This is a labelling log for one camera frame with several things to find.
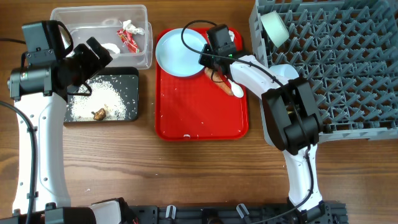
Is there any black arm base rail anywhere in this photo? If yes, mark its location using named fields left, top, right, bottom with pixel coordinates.
left=130, top=202, right=349, bottom=224

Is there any white tissue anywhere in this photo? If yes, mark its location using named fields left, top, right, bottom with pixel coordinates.
left=122, top=20, right=145, bottom=35

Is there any orange carrot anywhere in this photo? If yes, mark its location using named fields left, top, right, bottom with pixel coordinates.
left=205, top=67, right=233, bottom=96

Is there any light blue plate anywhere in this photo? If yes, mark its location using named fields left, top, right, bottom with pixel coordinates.
left=155, top=28, right=205, bottom=78

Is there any pale green bowl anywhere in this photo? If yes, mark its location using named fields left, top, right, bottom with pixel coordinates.
left=260, top=11, right=290, bottom=48

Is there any clear plastic bin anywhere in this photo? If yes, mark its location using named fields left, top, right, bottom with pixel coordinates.
left=50, top=4, right=153, bottom=70

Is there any grey-blue dishwasher rack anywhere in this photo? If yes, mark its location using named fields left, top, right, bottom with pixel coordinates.
left=249, top=0, right=397, bottom=142

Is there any white rice pile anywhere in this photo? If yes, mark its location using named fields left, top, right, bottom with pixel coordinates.
left=70, top=77, right=137, bottom=121

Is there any brown food scrap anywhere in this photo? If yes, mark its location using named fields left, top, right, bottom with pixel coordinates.
left=91, top=108, right=106, bottom=121

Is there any black tray bin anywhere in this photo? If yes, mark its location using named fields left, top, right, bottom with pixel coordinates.
left=63, top=67, right=140, bottom=123

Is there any red snack wrapper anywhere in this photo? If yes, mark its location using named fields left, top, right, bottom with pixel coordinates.
left=117, top=29, right=140, bottom=54

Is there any white plastic spoon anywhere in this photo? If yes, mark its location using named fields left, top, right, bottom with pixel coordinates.
left=228, top=79, right=244, bottom=98

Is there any red plastic tray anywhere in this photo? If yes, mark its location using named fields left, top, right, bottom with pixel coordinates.
left=155, top=56, right=249, bottom=141

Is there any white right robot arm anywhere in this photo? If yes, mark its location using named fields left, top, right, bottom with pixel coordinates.
left=200, top=24, right=323, bottom=213

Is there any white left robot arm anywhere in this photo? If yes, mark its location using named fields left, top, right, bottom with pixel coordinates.
left=5, top=20, right=139, bottom=223

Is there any light blue bowl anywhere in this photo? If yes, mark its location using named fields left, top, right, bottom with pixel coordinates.
left=269, top=64, right=299, bottom=80

